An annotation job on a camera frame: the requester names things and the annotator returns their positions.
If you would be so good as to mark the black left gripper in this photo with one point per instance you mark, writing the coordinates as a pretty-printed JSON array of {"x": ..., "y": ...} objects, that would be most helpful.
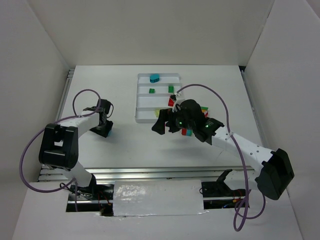
[{"x": 103, "y": 128}]

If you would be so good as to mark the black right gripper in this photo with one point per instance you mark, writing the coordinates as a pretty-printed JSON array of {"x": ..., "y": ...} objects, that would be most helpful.
[{"x": 169, "y": 121}]

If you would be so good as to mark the red flower lego with green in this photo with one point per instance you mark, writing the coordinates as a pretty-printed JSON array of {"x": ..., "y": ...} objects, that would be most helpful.
[{"x": 205, "y": 110}]

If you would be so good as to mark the red teal lego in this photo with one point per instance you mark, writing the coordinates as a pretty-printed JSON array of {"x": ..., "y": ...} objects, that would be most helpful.
[{"x": 186, "y": 132}]

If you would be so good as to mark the red curved lego brick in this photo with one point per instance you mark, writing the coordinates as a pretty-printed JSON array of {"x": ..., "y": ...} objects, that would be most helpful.
[{"x": 171, "y": 102}]

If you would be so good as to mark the teal flower face lego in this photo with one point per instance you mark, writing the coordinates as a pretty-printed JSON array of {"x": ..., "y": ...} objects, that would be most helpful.
[{"x": 154, "y": 78}]

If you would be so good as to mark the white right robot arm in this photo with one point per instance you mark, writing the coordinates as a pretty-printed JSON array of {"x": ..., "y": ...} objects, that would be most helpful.
[{"x": 272, "y": 168}]

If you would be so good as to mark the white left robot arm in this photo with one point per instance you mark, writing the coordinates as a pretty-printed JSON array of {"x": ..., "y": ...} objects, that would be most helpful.
[{"x": 60, "y": 145}]

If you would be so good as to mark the white divided sorting tray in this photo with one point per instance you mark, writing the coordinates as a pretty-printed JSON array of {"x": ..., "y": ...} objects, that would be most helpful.
[{"x": 147, "y": 103}]

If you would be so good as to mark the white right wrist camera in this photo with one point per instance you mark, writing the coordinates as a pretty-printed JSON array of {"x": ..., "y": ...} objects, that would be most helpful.
[{"x": 177, "y": 98}]

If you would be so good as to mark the aluminium front rail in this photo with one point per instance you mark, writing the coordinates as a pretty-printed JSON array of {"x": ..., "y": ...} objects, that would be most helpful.
[{"x": 159, "y": 173}]

